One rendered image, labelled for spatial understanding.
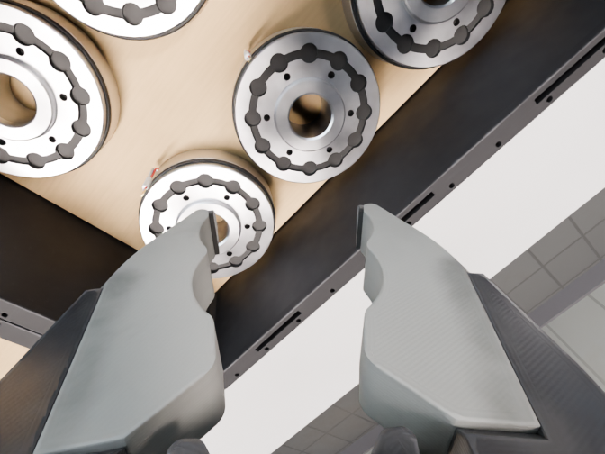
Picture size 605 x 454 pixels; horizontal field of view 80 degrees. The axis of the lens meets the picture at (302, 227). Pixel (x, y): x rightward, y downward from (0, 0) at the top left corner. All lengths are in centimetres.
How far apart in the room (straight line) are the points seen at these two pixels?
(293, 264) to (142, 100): 16
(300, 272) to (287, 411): 53
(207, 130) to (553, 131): 44
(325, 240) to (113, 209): 17
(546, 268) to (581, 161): 135
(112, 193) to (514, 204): 51
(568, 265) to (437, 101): 178
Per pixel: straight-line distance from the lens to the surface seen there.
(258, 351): 28
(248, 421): 78
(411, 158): 25
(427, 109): 29
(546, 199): 63
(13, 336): 29
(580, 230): 193
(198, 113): 29
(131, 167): 31
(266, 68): 25
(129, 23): 26
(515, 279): 190
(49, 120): 28
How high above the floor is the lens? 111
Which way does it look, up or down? 58 degrees down
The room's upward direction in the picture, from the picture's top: 163 degrees clockwise
